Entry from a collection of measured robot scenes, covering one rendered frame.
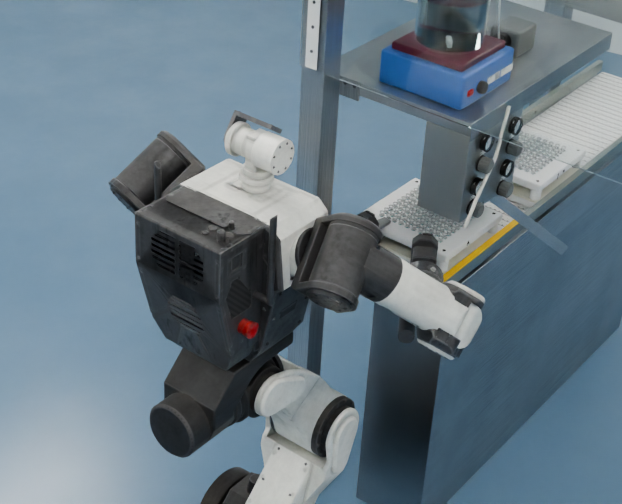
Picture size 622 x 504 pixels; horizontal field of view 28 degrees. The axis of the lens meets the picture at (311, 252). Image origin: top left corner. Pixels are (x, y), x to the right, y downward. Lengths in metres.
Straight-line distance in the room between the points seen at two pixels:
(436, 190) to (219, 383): 0.62
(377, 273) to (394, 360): 0.96
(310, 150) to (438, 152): 0.29
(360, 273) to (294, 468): 0.79
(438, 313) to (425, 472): 1.06
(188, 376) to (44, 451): 1.27
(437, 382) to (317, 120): 0.76
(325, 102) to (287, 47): 3.29
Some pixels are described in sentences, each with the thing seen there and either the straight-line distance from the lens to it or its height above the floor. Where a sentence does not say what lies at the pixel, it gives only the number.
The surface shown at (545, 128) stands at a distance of 2.32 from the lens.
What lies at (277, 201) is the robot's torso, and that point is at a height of 1.25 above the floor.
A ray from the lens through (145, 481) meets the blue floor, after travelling 3.47.
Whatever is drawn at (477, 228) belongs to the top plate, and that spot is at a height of 0.91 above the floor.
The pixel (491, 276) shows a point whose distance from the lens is 2.94.
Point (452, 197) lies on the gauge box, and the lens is 2.57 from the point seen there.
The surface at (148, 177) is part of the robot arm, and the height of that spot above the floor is 1.22.
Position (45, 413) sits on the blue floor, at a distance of 3.70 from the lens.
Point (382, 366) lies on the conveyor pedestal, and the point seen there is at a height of 0.47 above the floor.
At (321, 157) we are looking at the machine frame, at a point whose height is 1.10.
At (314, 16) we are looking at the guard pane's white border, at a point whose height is 1.42.
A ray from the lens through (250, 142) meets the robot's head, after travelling 2.20.
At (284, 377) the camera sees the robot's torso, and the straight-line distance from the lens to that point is 2.45.
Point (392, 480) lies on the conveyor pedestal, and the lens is 3.31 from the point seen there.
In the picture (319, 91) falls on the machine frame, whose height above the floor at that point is 1.25.
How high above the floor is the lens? 2.38
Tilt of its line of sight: 33 degrees down
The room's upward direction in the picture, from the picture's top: 3 degrees clockwise
